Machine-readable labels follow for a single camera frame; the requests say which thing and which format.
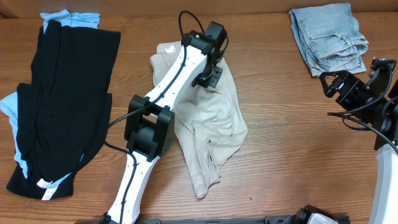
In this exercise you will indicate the light blue garment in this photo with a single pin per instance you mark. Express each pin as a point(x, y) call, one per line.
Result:
point(70, 19)

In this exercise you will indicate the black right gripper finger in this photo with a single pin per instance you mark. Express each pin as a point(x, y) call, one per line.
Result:
point(341, 74)
point(328, 87)

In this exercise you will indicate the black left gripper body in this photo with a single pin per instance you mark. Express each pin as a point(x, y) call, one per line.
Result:
point(209, 76)

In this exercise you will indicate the folded light blue jeans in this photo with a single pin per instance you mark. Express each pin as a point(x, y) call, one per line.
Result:
point(328, 38)

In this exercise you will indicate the beige khaki shorts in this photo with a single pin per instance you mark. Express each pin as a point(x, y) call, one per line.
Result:
point(210, 129)

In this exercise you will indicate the black garment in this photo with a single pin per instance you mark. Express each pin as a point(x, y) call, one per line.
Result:
point(63, 113)

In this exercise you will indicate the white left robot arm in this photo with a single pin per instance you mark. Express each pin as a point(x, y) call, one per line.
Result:
point(150, 120)

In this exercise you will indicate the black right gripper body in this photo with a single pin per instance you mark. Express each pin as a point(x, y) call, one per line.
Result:
point(353, 95)

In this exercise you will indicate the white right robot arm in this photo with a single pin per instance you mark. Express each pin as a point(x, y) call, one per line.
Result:
point(369, 106)

